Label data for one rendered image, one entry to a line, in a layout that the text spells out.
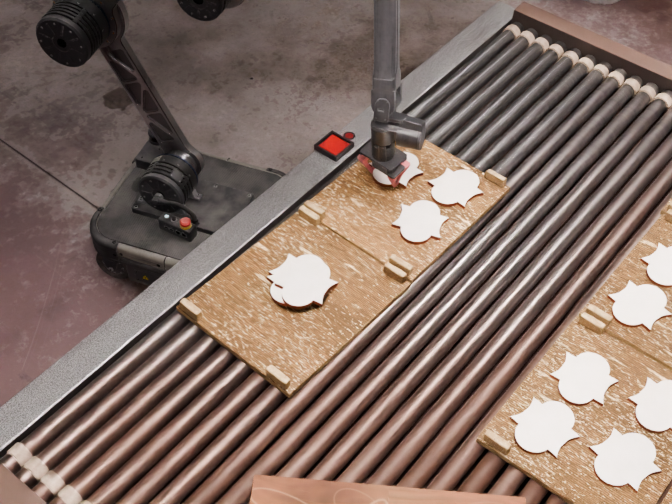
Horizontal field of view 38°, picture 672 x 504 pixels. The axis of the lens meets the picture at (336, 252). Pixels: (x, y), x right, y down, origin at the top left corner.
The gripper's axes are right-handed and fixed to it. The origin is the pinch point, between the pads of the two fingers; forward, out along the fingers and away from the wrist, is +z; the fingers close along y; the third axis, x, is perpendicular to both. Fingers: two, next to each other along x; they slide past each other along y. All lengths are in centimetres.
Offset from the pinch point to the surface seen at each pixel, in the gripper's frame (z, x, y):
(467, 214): 2.0, 4.7, 22.6
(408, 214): -0.5, -5.8, 12.5
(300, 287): -7.6, -41.3, 9.9
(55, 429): -9, -100, -5
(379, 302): -2.7, -30.9, 24.2
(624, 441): -4, -26, 84
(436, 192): 0.9, 4.8, 12.9
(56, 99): 99, 10, -188
